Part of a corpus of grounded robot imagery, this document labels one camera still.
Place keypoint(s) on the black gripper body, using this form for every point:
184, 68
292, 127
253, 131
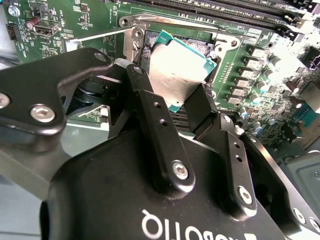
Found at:
112, 187

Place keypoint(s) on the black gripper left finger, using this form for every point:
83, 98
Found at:
37, 87

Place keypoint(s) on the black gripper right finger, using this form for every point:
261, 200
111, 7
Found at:
232, 162

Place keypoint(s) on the silver green CPU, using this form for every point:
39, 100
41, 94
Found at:
172, 72

